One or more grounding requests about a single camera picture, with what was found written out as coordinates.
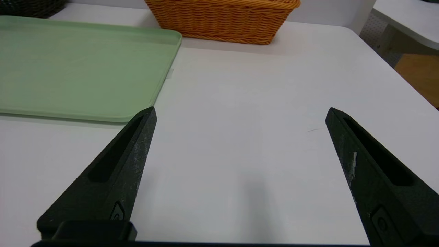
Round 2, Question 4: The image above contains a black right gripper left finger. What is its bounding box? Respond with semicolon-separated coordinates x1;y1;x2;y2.
36;106;158;240

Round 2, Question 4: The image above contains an orange wicker basket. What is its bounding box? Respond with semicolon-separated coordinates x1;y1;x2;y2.
144;0;301;45

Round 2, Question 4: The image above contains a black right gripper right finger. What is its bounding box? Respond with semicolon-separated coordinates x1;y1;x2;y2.
325;107;439;245

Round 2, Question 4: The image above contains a light green plastic tray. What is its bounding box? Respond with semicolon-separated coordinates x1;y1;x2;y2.
0;15;183;124

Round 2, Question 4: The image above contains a white background table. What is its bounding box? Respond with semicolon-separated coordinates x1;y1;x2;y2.
359;0;439;68

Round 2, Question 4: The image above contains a dark brown wicker basket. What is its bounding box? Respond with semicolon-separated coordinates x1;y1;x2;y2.
0;0;68;19

